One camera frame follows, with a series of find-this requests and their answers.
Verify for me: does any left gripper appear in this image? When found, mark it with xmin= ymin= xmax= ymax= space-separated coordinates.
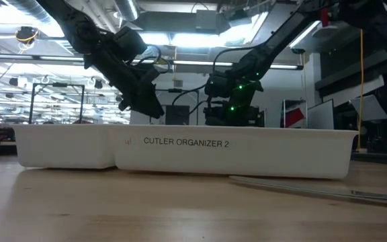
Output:
xmin=83 ymin=50 xmax=166 ymax=120

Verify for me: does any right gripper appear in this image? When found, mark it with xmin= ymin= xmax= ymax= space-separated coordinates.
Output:
xmin=203 ymin=71 xmax=265 ymax=126

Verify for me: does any white cutlery organizer tray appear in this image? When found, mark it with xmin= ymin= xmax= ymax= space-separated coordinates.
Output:
xmin=13 ymin=123 xmax=359 ymax=180

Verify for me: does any silver table knife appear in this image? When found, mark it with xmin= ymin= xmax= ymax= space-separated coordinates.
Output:
xmin=229 ymin=174 xmax=387 ymax=204

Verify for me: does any black cabinet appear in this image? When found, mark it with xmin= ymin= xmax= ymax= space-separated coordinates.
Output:
xmin=247 ymin=105 xmax=265 ymax=128

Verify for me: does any black screen panel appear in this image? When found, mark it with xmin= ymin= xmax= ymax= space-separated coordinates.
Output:
xmin=165 ymin=104 xmax=191 ymax=126

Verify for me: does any red panel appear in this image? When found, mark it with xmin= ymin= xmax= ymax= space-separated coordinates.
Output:
xmin=284 ymin=107 xmax=306 ymax=128

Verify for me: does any gray ceiling box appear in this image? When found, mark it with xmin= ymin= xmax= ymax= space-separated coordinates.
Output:
xmin=195 ymin=9 xmax=218 ymax=32

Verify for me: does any gray board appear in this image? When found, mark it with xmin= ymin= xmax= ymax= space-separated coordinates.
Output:
xmin=306 ymin=99 xmax=335 ymax=131

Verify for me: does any linear ceiling light fixture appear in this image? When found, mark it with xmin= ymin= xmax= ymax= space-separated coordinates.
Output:
xmin=0 ymin=52 xmax=304 ymax=71

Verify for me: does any white slanted beam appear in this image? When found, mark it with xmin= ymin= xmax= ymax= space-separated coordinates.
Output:
xmin=321 ymin=75 xmax=386 ymax=104

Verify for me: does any gray tilted panel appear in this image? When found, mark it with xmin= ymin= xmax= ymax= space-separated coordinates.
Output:
xmin=349 ymin=93 xmax=387 ymax=122

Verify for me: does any black metal frame stand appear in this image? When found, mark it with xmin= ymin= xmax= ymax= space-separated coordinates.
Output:
xmin=28 ymin=82 xmax=86 ymax=126
xmin=148 ymin=88 xmax=201 ymax=127

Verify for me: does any shiny round duct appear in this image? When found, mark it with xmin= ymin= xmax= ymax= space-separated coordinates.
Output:
xmin=112 ymin=0 xmax=141 ymax=22

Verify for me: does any yellow hanging cable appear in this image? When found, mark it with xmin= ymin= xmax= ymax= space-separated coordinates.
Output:
xmin=355 ymin=29 xmax=366 ymax=151

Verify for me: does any round black ceiling camera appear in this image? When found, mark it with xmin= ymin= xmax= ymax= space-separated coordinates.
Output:
xmin=14 ymin=26 xmax=40 ymax=46

